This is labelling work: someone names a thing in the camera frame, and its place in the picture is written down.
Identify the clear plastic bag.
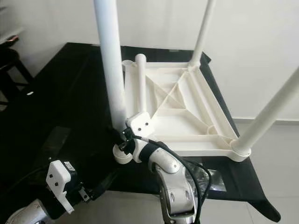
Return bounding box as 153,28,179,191
187,163,228,192

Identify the clear plastic storage box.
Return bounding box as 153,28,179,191
0,26,24,43

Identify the black table cloth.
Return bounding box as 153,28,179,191
0,42,282,224

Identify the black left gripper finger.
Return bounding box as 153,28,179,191
91,170,115,199

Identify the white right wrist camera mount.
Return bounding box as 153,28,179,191
125,111,154,141

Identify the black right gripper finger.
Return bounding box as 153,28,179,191
107,125,124,143

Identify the white plastic table top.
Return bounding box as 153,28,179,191
112,58,252,165

